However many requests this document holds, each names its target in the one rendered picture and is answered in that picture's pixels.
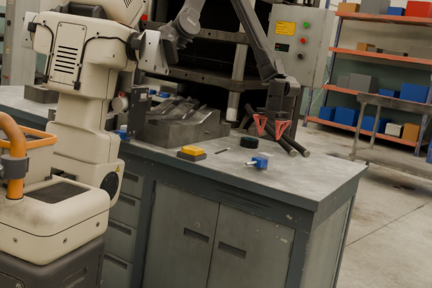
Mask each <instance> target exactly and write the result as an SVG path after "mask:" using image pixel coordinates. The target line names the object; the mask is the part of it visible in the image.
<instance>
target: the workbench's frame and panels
mask: <svg viewBox="0 0 432 288"><path fill-rule="evenodd" d="M0 111H1V112H4V113H6V114H9V115H10V116H11V117H12V118H13V119H14V120H15V122H16V124H18V125H21V126H24V127H28V128H31V129H35V130H38V131H43V132H45V131H46V125H47V123H48V119H47V118H43V117H40V116H36V115H34V114H30V113H27V112H24V111H20V110H17V109H14V108H11V107H7V106H5V105H1V104H0ZM117 158H118V159H122V160H123V161H124V162H125V167H124V171H123V177H122V180H121V186H120V193H119V196H118V200H117V201H116V203H115V204H114V206H113V207H111V208H109V218H108V224H107V229H106V231H105V233H103V234H102V235H101V236H102V237H103V238H104V240H105V251H104V258H103V268H102V279H101V281H102V280H103V283H102V284H101V285H100V288H336V285H337V282H338V276H339V271H340V267H341V262H342V258H343V253H344V249H345V244H346V240H347V235H348V229H349V225H350V220H351V216H352V211H353V207H354V202H355V198H356V193H357V188H358V184H359V179H360V178H362V177H363V176H364V175H365V174H366V171H367V167H366V168H365V169H364V170H362V171H361V172H360V173H358V174H357V175H356V176H354V177H353V178H351V179H350V180H349V181H347V182H346V183H345V184H343V185H342V186H340V187H339V188H338V189H337V190H335V191H334V192H332V193H331V194H330V195H328V196H327V197H326V198H324V199H323V200H322V201H320V202H316V201H312V200H310V199H306V198H303V197H300V196H297V195H293V194H291V193H287V192H283V191H280V190H277V189H274V188H270V187H268V186H264V185H261V184H258V183H254V182H251V181H247V180H245V179H241V178H238V177H235V176H232V175H228V174H225V173H222V172H218V171H216V170H212V169H209V168H205V167H203V166H199V165H195V164H193V163H189V162H186V161H183V160H180V159H176V158H174V157H170V156H166V155H163V154H160V153H157V152H153V151H151V150H147V149H144V148H141V147H137V146H134V145H130V144H128V143H124V142H120V146H119V150H118V157H117Z"/></svg>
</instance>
